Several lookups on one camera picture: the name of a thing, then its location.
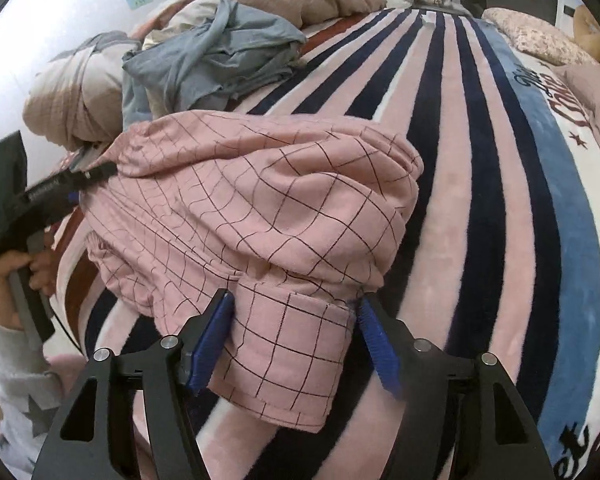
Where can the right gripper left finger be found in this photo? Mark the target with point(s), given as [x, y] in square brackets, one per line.
[92, 436]

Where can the fingers of the left gripper side view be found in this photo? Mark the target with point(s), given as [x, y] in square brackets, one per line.
[85, 179]

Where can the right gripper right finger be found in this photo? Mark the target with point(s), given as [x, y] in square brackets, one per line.
[462, 416]

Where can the pink checked pants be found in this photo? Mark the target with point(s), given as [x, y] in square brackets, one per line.
[297, 216]

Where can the person's left hand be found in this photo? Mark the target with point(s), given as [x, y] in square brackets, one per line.
[43, 266]

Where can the beige pink rumpled duvet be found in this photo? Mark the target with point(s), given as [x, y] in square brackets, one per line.
[77, 97]

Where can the grey star-print left sleeve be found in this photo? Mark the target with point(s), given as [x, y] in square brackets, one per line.
[32, 388]

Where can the grey-blue crumpled garment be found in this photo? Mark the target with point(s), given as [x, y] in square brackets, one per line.
[239, 50]

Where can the floral pink pillow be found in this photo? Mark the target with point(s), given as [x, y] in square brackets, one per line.
[538, 38]

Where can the brown plush toy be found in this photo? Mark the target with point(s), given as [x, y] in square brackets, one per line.
[586, 31]

